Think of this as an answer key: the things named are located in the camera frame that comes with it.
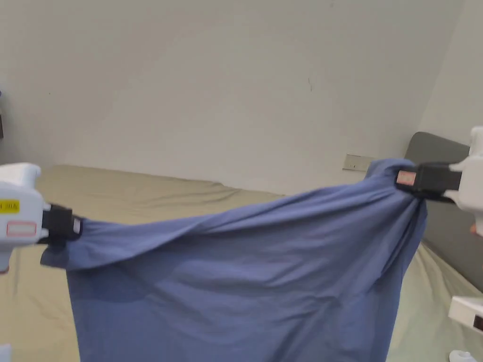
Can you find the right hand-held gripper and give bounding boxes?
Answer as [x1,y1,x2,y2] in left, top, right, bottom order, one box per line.
[394,127,483,238]

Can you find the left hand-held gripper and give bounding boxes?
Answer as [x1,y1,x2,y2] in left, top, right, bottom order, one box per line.
[0,162,85,274]

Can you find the blue shirt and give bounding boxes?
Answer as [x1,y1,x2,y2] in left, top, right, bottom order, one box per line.
[39,158,429,362]

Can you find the grey padded headboard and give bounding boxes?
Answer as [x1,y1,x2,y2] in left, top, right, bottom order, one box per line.
[403,132,483,295]

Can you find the white box device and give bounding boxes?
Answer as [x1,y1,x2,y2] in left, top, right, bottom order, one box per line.
[448,295,483,333]

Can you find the white wall socket plate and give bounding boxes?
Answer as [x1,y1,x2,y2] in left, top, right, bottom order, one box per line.
[342,153,375,173]

